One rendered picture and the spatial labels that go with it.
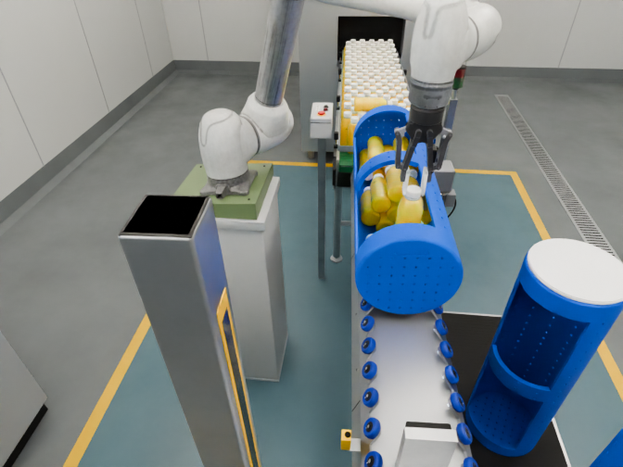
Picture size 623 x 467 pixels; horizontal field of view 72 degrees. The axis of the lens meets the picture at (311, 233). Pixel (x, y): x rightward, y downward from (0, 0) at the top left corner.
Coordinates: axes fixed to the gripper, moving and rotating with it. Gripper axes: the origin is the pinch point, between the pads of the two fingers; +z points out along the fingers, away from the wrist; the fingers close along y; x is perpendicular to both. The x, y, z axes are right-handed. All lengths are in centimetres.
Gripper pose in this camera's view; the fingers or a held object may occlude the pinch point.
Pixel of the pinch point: (414, 182)
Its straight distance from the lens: 111.6
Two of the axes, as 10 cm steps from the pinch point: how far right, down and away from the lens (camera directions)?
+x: 0.7, -6.2, 7.8
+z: 0.1, 7.8, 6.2
